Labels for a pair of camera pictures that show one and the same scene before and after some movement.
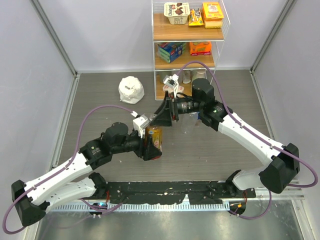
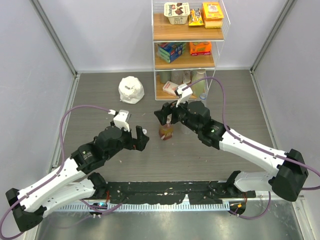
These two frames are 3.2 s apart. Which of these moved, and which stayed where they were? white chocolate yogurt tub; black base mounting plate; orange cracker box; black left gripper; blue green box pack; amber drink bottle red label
Moved: amber drink bottle red label; black left gripper
Stayed: orange cracker box; white chocolate yogurt tub; black base mounting plate; blue green box pack
